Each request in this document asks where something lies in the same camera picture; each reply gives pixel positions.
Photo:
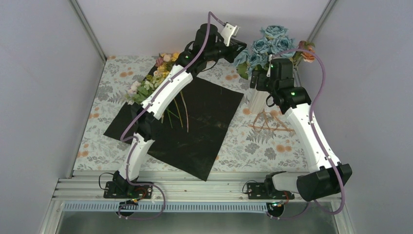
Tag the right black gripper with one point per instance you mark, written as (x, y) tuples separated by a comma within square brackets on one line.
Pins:
[(259, 85)]

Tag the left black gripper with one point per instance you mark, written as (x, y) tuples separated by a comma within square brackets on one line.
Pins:
[(234, 50)]

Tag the tan raffia ribbon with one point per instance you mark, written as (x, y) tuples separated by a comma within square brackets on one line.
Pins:
[(269, 121)]

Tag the blue rose stem bunch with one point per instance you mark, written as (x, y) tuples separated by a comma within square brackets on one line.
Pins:
[(274, 40)]

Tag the pink orange rose stem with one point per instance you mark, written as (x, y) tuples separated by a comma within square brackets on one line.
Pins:
[(305, 56)]

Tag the black wrapping paper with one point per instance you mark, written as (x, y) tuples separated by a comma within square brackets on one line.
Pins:
[(195, 127)]

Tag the colourful artificial flower bouquet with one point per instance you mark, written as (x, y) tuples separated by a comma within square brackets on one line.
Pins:
[(148, 84)]

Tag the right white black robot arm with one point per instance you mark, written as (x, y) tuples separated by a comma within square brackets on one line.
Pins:
[(327, 175)]

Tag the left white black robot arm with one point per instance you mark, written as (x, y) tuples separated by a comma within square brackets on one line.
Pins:
[(209, 44)]

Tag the white ribbed ceramic vase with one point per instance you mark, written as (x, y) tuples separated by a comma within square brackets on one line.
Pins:
[(257, 102)]

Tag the floral patterned table mat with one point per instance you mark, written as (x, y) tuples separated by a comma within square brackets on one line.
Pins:
[(242, 150)]

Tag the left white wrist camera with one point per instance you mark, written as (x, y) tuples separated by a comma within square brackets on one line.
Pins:
[(228, 32)]

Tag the right vertical aluminium post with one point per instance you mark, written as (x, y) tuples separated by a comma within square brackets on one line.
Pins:
[(322, 19)]

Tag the vertical aluminium post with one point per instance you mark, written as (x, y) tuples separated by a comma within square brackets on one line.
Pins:
[(322, 19), (88, 29)]

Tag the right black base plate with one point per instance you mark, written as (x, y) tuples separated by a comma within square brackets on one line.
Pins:
[(259, 191)]

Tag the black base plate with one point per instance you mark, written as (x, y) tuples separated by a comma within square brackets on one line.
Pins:
[(259, 191), (142, 191)]

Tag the left vertical aluminium post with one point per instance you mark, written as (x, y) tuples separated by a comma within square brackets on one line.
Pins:
[(88, 29)]

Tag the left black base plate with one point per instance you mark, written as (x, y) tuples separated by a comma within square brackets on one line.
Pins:
[(142, 191)]

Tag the aluminium rail frame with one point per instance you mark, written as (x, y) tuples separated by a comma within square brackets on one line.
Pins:
[(178, 190)]

